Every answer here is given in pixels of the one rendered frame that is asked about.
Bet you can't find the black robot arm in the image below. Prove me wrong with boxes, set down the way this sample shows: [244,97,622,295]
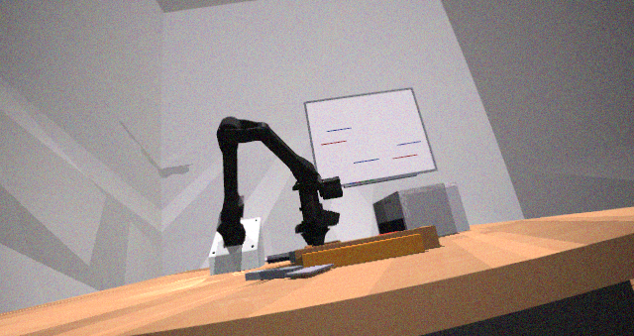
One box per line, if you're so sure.
[216,116,343,248]

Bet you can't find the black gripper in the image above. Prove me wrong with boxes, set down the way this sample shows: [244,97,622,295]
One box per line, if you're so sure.
[294,200,337,246]

